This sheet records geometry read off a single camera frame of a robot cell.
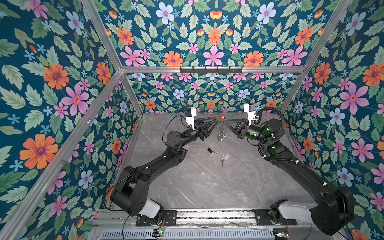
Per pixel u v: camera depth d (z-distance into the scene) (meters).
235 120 0.61
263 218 0.73
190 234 0.77
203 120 0.65
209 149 0.99
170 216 0.74
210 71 0.93
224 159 0.95
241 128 0.60
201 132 0.60
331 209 0.39
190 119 0.60
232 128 0.61
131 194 0.43
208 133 0.62
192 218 0.75
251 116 0.59
